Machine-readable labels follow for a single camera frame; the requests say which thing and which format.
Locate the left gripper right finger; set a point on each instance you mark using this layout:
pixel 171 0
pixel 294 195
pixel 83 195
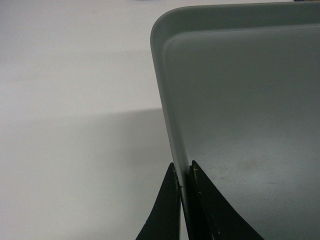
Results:
pixel 222 220

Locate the grey rectangular serving tray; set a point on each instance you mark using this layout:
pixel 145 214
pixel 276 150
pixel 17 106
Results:
pixel 240 91

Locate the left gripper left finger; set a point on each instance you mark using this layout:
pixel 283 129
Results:
pixel 164 220

